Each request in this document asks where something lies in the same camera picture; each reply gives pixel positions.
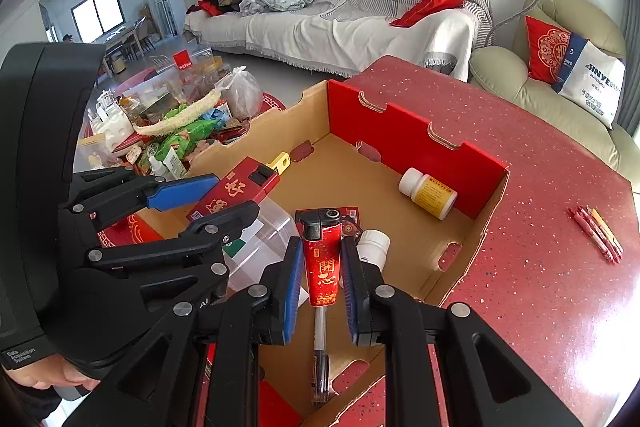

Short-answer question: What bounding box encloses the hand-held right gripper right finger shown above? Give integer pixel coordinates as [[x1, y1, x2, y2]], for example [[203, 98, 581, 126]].
[[340, 234, 583, 427]]

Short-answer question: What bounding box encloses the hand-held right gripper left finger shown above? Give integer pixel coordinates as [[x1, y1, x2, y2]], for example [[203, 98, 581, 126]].
[[62, 234, 306, 427]]

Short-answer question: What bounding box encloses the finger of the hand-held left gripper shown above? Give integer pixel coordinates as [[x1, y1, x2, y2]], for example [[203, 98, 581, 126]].
[[59, 168, 221, 224], [85, 200, 261, 289]]

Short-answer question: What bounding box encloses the red box with black end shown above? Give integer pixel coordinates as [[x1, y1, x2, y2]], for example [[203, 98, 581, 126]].
[[187, 157, 280, 223]]

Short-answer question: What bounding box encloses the clear plastic box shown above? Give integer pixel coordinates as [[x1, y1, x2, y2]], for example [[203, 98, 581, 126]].
[[220, 197, 308, 313]]

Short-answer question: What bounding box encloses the red gold-print lighter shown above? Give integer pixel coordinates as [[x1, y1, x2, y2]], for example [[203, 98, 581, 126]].
[[295, 208, 345, 308]]

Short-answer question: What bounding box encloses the silver black marker pen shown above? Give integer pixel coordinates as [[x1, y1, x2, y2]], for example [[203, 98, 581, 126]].
[[311, 304, 333, 405]]

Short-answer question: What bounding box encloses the small white pill bottle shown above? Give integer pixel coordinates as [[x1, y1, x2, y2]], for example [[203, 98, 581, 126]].
[[356, 229, 391, 277]]

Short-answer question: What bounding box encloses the yellow blade case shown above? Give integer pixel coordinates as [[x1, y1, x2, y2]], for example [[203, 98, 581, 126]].
[[265, 151, 292, 178]]

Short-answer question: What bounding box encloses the mahjong-print lighter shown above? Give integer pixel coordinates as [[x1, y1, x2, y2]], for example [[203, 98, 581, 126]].
[[340, 206, 363, 240]]

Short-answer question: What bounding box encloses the red cardboard box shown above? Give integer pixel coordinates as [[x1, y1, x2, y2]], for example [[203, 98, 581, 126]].
[[135, 79, 511, 427]]

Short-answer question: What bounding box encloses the white yellow-label pill bottle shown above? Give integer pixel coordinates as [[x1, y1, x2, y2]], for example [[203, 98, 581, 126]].
[[398, 167, 458, 221]]

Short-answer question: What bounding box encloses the person's left forearm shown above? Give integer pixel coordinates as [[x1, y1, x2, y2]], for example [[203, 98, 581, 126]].
[[0, 382, 66, 427]]

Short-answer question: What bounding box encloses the person's left hand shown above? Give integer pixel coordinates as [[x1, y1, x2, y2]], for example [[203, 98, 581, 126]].
[[5, 353, 103, 392]]

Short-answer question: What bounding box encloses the small dropper bottle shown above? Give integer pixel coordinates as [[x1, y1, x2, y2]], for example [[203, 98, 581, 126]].
[[146, 154, 168, 180]]

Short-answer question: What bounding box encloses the green snack packet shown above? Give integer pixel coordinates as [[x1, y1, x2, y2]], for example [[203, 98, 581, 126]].
[[155, 117, 226, 160]]

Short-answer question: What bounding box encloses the pale dried loofah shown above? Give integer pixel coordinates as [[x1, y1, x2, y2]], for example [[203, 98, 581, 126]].
[[132, 88, 223, 136]]

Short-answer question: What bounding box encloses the white desk organizer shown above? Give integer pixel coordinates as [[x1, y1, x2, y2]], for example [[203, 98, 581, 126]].
[[87, 89, 135, 140]]

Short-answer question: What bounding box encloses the clear plastic bag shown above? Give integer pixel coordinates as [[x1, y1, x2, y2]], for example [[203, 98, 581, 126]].
[[220, 66, 265, 122]]

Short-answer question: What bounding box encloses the red round side table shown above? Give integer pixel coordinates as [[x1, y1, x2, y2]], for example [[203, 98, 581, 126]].
[[75, 67, 288, 250]]

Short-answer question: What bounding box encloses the clear storage box red label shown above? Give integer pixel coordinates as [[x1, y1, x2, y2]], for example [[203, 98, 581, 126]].
[[145, 47, 226, 108]]

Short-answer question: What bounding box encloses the dining table with chairs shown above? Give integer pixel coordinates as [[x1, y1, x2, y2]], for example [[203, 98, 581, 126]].
[[100, 17, 151, 75]]

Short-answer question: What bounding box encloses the window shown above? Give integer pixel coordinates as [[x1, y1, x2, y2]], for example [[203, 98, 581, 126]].
[[70, 0, 125, 42]]

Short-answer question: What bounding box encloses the grey striped covered sofa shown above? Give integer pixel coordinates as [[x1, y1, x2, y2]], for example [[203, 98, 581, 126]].
[[182, 0, 496, 78]]

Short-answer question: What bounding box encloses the red pen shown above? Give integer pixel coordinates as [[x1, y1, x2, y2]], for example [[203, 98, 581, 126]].
[[580, 206, 624, 255], [568, 207, 617, 264], [575, 206, 621, 260]]

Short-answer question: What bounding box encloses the yellow pen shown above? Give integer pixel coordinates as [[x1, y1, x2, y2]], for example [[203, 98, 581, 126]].
[[590, 207, 622, 248]]

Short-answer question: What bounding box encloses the beige armchair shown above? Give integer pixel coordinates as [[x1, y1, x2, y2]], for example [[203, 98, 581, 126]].
[[469, 0, 640, 192]]

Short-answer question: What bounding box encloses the plain red cushion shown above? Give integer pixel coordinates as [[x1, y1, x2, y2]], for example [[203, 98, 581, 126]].
[[390, 0, 468, 28]]

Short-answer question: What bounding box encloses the red patterned cushion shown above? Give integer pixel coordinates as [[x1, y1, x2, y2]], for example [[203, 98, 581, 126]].
[[525, 16, 571, 85]]

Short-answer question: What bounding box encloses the white printed tote bag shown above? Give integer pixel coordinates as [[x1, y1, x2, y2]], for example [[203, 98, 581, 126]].
[[552, 32, 627, 130]]

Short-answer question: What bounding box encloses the grey-green curtain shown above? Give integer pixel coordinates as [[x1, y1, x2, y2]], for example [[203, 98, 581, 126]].
[[619, 0, 640, 58]]

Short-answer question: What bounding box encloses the grey cable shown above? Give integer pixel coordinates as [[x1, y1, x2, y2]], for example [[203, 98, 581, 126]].
[[492, 0, 556, 45]]

